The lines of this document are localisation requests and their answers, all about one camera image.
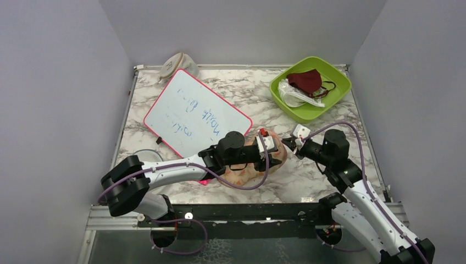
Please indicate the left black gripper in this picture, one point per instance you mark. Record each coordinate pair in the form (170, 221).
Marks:
(260, 164)

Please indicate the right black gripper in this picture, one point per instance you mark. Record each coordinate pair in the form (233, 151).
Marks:
(298, 149)

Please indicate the peach floral mesh laundry bag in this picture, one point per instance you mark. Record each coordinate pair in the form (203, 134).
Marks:
(247, 178)

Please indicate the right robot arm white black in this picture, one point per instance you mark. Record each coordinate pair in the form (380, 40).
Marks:
(356, 206)

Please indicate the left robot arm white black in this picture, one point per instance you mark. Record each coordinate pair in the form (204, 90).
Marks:
(127, 187)

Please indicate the maroon bra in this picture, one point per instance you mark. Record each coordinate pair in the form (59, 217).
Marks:
(311, 83)

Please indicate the green plastic bin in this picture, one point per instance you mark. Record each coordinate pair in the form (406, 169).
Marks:
(307, 113)

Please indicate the pink framed whiteboard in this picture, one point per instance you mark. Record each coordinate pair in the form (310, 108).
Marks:
(188, 116)

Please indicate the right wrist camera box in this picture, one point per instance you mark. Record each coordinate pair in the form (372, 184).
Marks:
(300, 131)

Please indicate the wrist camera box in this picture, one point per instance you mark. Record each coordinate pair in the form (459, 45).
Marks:
(265, 142)
(300, 131)

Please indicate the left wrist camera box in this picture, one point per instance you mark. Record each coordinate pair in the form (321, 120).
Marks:
(265, 142)

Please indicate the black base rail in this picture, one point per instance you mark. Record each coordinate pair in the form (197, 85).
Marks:
(242, 221)

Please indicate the aluminium frame rail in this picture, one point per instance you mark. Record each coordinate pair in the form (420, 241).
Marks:
(99, 219)

